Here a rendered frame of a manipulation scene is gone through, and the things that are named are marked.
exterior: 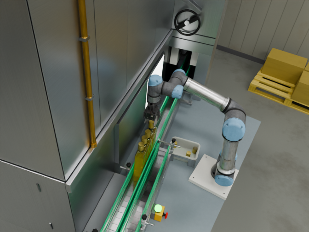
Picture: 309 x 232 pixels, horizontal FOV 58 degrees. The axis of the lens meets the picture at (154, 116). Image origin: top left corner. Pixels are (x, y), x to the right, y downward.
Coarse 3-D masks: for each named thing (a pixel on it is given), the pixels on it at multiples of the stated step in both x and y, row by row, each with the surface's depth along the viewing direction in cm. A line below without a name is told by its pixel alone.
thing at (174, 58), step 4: (172, 48) 255; (176, 48) 254; (172, 52) 257; (176, 52) 256; (192, 52) 249; (196, 52) 248; (172, 56) 260; (176, 56) 258; (180, 56) 275; (192, 56) 251; (196, 56) 250; (172, 60) 262; (176, 60) 261; (192, 60) 254; (196, 60) 252; (176, 64) 264; (192, 64) 256
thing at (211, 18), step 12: (180, 0) 214; (204, 0) 209; (216, 0) 206; (228, 0) 266; (204, 12) 214; (216, 12) 211; (204, 24) 220; (216, 24) 217; (180, 36) 232; (192, 36) 229; (204, 36) 226; (216, 36) 224; (180, 48) 239; (192, 48) 236; (204, 48) 232
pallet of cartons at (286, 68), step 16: (272, 48) 438; (272, 64) 419; (288, 64) 407; (304, 64) 408; (256, 80) 422; (272, 80) 426; (288, 80) 419; (304, 80) 375; (272, 96) 411; (288, 96) 394; (304, 96) 378; (304, 112) 390
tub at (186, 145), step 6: (180, 138) 215; (180, 144) 217; (186, 144) 215; (192, 144) 214; (198, 144) 212; (174, 150) 214; (180, 150) 215; (186, 150) 215; (192, 150) 216; (198, 150) 207; (186, 156) 202; (192, 156) 211
